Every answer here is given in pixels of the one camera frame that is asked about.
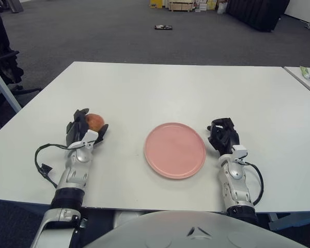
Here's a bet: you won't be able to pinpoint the white desk leg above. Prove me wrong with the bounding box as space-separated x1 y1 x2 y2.
0 53 23 114

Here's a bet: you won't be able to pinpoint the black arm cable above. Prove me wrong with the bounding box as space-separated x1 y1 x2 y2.
244 161 265 206
35 144 68 189

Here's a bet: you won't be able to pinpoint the stacked white cartons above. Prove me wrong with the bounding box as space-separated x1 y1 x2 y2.
195 0 218 11

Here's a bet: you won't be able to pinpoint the grey table frame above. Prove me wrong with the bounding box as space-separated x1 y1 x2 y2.
267 211 310 231

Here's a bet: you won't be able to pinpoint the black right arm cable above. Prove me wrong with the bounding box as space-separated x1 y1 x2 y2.
244 161 265 206

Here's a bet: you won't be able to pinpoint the black office chair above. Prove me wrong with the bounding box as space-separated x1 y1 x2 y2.
0 7 42 109

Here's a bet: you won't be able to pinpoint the black curtain partition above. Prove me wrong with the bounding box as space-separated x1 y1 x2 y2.
226 0 291 33

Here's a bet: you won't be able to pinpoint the red yellow apple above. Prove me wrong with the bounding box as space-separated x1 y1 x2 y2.
85 113 105 131

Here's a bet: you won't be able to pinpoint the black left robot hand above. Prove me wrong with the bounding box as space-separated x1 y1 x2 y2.
65 108 109 146

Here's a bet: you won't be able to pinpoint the grey cabinet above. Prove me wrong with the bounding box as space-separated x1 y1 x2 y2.
9 0 24 13

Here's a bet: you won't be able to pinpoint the white wrist module box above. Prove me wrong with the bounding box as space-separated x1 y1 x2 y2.
81 129 98 150
232 145 248 160

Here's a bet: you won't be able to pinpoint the white right wrist module box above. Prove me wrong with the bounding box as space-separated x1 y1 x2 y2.
232 145 248 160

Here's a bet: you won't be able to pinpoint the pink round plate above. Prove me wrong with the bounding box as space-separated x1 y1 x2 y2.
144 122 207 180

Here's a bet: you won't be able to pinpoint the white left wrist module box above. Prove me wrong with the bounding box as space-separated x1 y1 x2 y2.
81 129 98 150

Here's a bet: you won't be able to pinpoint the wooden crate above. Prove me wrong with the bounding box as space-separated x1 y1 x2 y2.
169 0 196 12

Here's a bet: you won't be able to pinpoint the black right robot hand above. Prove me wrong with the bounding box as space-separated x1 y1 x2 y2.
206 117 241 156

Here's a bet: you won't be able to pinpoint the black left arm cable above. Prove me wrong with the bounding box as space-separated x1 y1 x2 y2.
35 144 68 189

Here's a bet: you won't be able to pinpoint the grey robot torso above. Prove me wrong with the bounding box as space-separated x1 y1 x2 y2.
82 210 310 248

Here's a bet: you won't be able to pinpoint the white plastic bag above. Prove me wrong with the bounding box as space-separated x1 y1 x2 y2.
216 1 228 14

